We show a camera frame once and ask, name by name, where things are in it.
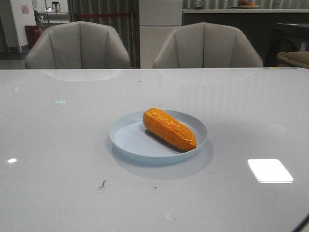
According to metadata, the light blue round plate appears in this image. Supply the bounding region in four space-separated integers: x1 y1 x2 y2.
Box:
109 110 208 165

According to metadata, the beige upholstered chair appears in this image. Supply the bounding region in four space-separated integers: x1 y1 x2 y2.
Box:
153 23 263 69
25 21 131 69

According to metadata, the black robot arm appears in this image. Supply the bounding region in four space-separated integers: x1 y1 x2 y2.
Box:
292 214 309 232

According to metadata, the left beige upholstered chair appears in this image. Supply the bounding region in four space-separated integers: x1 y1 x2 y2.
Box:
25 21 131 69

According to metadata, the orange corn cob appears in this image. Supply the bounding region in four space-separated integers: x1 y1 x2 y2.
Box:
142 108 197 151

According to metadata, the white cabinet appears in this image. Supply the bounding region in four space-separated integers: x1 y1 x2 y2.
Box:
139 0 183 69

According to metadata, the dark counter with white top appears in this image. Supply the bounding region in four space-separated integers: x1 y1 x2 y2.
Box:
182 9 309 67

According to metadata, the red bin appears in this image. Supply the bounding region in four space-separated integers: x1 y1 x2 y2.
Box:
25 25 40 49

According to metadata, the fruit bowl on counter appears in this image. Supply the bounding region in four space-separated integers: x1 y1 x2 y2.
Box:
238 0 260 9

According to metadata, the right beige upholstered chair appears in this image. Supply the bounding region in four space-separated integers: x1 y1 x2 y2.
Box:
153 23 263 69

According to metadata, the red barrier belt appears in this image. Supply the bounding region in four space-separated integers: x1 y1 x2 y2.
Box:
76 13 131 18

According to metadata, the beige cushion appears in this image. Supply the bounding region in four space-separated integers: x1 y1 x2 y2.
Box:
277 51 309 69

